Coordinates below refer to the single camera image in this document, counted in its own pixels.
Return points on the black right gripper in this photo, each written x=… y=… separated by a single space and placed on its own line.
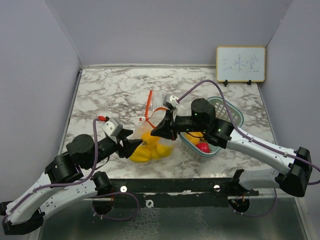
x=166 y=128

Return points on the yellow toy bell pepper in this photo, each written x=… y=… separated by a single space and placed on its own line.
x=142 y=154

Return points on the small framed whiteboard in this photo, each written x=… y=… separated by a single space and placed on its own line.
x=240 y=64

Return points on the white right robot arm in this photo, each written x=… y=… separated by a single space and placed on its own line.
x=290 y=169

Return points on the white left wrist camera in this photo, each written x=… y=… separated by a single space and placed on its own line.
x=112 y=127

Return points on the yellow toy apple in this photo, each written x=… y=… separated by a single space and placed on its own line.
x=149 y=141

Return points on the clear orange-zip bag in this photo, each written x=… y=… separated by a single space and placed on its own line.
x=152 y=148
x=156 y=102

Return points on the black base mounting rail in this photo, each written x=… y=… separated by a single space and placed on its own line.
x=108 y=194

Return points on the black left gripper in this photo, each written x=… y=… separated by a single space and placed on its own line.
x=129 y=145

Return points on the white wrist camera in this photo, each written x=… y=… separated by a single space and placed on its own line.
x=112 y=127
x=170 y=102

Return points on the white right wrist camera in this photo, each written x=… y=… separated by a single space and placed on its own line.
x=170 y=102

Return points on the red toy fruit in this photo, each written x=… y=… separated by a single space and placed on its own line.
x=204 y=147

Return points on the orange-yellow toy bell pepper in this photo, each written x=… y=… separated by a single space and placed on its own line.
x=194 y=137

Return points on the yellow toy lemon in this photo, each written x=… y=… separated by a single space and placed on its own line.
x=163 y=151

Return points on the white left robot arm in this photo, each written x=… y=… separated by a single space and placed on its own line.
x=70 y=177

